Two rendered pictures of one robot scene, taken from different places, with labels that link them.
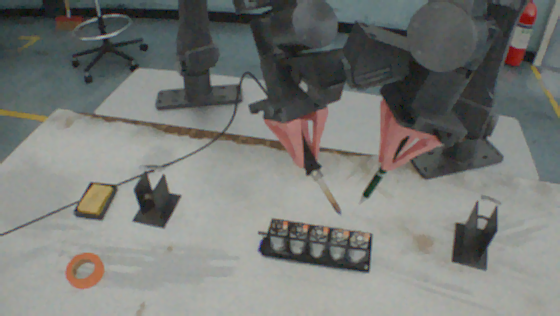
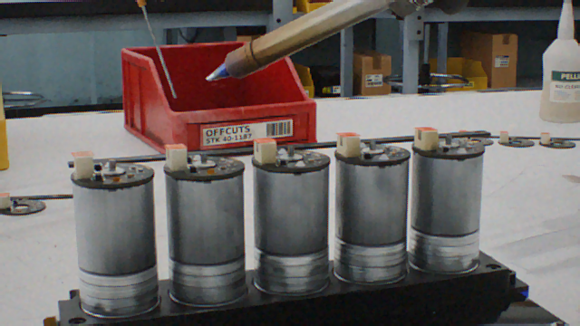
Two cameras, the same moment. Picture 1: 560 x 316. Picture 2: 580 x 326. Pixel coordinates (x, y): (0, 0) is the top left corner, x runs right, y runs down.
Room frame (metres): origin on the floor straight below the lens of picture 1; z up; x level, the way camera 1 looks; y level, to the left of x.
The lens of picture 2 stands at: (0.57, -0.19, 0.88)
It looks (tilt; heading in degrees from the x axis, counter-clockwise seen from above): 14 degrees down; 149
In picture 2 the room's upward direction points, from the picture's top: straight up
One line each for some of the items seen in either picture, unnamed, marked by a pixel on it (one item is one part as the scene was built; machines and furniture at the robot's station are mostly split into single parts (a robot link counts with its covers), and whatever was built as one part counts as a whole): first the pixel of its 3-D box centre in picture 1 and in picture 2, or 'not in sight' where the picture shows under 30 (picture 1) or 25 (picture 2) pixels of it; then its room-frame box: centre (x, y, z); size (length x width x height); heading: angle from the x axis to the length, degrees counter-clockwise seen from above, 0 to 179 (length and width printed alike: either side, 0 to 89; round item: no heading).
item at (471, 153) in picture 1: (462, 143); not in sight; (0.56, -0.35, 0.79); 0.20 x 0.07 x 0.08; 105
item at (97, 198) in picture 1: (95, 200); not in sight; (0.44, 0.32, 0.76); 0.07 x 0.05 x 0.02; 174
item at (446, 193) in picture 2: (279, 236); (445, 215); (0.35, 0.00, 0.79); 0.02 x 0.02 x 0.05
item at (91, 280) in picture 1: (84, 270); not in sight; (0.30, 0.29, 0.76); 0.06 x 0.06 x 0.01
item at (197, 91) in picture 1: (197, 83); not in sight; (0.78, 0.19, 0.79); 0.20 x 0.07 x 0.08; 97
